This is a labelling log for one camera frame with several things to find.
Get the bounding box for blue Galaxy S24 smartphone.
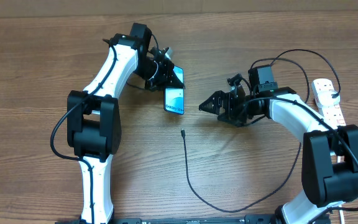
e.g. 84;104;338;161
164;66;185;115

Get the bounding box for black USB charging cable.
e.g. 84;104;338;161
180;49;342;214

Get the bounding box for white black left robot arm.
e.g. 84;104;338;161
65;23;185;223

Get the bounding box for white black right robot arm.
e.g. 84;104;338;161
199;65;358;223

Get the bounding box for white charger plug adapter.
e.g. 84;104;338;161
315;90;341;108

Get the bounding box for white power strip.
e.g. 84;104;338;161
311;78;346;126

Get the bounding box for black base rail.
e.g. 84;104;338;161
107;214;276;224

